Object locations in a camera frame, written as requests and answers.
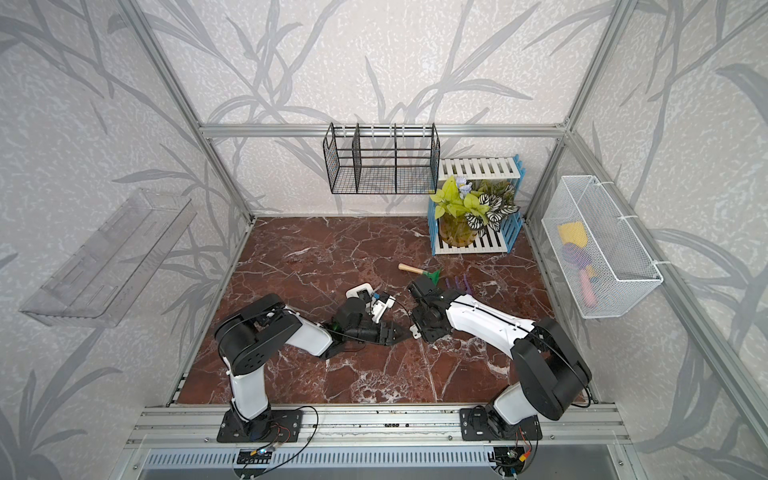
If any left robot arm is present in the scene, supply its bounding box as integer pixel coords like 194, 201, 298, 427
214, 293, 410, 423

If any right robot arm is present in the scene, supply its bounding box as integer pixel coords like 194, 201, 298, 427
407, 276, 592, 426

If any potted plant glass jar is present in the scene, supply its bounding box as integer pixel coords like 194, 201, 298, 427
430, 175, 519, 248

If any purple pink trowel in basket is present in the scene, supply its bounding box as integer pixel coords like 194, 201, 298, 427
562, 242, 597, 308

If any blue white slatted crate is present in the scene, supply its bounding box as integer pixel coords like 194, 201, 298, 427
428, 155, 525, 255

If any yellow trowel in basket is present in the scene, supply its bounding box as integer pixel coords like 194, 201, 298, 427
557, 221, 589, 248

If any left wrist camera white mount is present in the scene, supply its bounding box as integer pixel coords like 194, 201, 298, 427
369, 292, 395, 324

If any green rake wooden handle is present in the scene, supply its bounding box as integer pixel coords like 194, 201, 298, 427
398, 263, 440, 285

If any purple fork pink handle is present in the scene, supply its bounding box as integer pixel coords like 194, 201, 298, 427
445, 274, 473, 295

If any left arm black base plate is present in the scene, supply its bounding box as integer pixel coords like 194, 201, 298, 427
216, 406, 303, 443

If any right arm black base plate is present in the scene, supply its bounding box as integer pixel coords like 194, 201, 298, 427
459, 405, 543, 441

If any black wire organizer basket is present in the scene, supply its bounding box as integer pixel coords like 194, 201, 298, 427
322, 124, 441, 195

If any white wire mesh basket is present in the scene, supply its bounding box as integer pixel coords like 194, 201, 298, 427
541, 175, 664, 319

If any aluminium front rail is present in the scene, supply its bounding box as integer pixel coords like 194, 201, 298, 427
126, 404, 632, 449

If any clear acrylic wall shelf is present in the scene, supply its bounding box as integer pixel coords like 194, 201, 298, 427
20, 188, 197, 328

